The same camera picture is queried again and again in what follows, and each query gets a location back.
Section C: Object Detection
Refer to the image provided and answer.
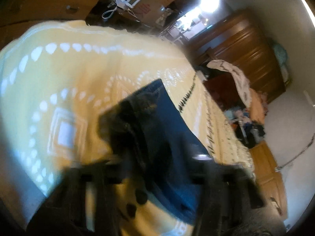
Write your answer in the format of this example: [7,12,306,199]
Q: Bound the light wooden bedside cabinet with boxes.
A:
[249,141,288,220]

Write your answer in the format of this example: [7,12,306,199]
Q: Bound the brown wooden dresser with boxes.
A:
[1,0,99,47]

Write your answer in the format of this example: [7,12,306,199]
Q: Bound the white patterned draped cloth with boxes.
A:
[207,60,251,108]

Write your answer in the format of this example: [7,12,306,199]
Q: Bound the dark wooden wardrobe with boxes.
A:
[185,10,286,103]

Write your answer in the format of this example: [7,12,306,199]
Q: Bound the dark blue denim pants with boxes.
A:
[97,79,214,224]

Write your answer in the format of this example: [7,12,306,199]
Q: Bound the yellow patterned bedspread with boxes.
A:
[1,21,253,235]

